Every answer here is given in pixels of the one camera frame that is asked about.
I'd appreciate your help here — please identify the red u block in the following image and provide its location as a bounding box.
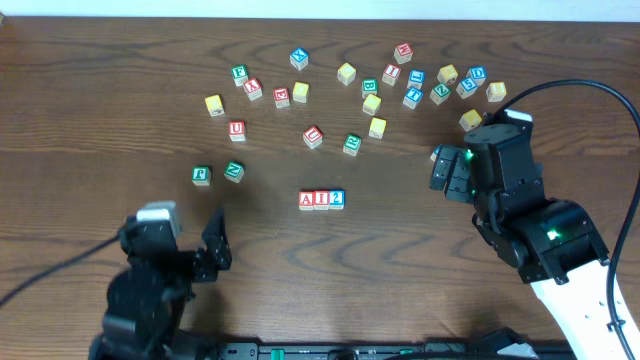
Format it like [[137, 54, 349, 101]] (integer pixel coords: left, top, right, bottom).
[[229, 121, 246, 142], [302, 126, 323, 149]]

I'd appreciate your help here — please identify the green Z block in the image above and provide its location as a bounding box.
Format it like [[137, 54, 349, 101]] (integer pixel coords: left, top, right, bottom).
[[430, 83, 451, 105]]

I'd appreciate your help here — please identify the blue 2 block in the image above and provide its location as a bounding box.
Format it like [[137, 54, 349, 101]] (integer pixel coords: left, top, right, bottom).
[[329, 190, 345, 210]]

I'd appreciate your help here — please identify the yellow block right lower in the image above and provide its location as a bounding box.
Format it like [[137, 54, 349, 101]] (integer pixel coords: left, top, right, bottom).
[[459, 109, 483, 132]]

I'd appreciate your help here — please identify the red A block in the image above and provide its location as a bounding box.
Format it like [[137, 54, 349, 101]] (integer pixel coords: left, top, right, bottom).
[[298, 191, 314, 211]]

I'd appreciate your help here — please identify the green J block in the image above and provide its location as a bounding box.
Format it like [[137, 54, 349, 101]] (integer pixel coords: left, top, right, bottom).
[[191, 166, 211, 186]]

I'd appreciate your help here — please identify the red i block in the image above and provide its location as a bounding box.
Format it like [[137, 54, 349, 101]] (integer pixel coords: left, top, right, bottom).
[[382, 64, 401, 86], [313, 190, 330, 210]]

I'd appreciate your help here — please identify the yellow block centre upper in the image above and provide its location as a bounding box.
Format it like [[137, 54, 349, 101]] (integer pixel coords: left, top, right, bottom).
[[362, 94, 381, 116]]

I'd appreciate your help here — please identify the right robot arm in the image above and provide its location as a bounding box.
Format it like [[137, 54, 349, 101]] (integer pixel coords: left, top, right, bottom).
[[429, 111, 639, 359]]

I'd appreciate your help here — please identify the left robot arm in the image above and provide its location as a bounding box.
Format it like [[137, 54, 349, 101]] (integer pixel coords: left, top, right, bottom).
[[89, 201, 232, 359]]

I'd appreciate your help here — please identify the green N block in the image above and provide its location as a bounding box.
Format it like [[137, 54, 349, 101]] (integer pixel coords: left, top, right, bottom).
[[224, 161, 245, 183]]

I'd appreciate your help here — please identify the yellow block with animal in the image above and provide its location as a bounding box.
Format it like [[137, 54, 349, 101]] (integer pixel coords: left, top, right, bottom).
[[437, 64, 458, 86]]

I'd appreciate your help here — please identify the red Q block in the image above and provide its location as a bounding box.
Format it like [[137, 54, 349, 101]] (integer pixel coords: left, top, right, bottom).
[[273, 87, 290, 109]]

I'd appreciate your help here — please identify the red U block centre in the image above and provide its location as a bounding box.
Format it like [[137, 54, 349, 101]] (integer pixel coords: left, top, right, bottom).
[[302, 126, 323, 149]]

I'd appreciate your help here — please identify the blue 5 block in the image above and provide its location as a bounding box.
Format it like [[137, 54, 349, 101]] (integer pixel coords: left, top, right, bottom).
[[456, 77, 478, 99]]

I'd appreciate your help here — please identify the green B block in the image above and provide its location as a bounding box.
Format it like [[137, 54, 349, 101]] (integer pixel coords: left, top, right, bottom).
[[361, 78, 379, 98]]

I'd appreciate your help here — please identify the yellow B block far right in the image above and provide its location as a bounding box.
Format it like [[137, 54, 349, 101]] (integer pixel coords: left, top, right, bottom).
[[486, 82, 507, 103]]

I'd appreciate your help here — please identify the blue D block upper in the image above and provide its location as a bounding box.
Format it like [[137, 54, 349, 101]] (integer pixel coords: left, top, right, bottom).
[[466, 66, 487, 86]]

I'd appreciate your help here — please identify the yellow block centre lower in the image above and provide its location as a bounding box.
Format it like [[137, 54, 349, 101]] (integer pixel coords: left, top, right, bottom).
[[368, 117, 387, 139]]

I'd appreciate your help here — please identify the red X block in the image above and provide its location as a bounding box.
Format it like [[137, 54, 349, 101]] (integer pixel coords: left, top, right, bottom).
[[242, 78, 263, 101]]

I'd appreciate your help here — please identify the yellow block far left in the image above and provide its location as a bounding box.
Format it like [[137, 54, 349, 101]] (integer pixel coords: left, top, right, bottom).
[[205, 95, 225, 117]]

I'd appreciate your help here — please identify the yellow block top middle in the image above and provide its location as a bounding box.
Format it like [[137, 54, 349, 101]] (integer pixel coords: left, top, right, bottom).
[[337, 62, 357, 86]]

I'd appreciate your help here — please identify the yellow block beside Q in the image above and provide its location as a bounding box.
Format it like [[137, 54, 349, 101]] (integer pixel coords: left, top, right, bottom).
[[292, 82, 310, 103]]

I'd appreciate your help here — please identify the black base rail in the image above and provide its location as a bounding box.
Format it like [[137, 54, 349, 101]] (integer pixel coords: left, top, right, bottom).
[[218, 340, 576, 360]]

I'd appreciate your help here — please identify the red U block left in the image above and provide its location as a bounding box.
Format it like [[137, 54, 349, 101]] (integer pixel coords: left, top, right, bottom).
[[229, 121, 246, 142]]

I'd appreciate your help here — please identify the blue X block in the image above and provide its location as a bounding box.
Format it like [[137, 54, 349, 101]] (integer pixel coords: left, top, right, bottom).
[[290, 48, 309, 71]]

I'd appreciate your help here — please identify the blue T block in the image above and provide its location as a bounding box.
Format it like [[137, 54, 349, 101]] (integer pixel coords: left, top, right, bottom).
[[403, 87, 424, 110]]

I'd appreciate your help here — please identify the green R block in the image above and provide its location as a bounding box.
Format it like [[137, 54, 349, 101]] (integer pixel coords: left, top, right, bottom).
[[343, 134, 362, 156]]

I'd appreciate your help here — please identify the green F block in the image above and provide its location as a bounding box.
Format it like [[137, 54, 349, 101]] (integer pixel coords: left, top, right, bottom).
[[231, 64, 249, 87]]

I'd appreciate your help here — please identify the blue L block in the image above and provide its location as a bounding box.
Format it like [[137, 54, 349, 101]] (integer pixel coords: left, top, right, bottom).
[[407, 69, 426, 90]]

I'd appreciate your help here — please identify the red H block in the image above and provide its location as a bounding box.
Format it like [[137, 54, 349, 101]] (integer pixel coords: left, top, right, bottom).
[[394, 42, 414, 65]]

